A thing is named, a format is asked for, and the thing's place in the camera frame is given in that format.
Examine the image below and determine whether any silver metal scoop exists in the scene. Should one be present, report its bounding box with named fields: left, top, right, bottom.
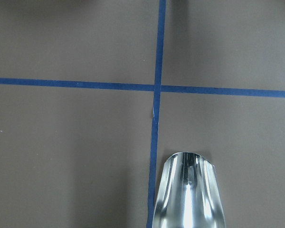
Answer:
left=152, top=152, right=226, bottom=228

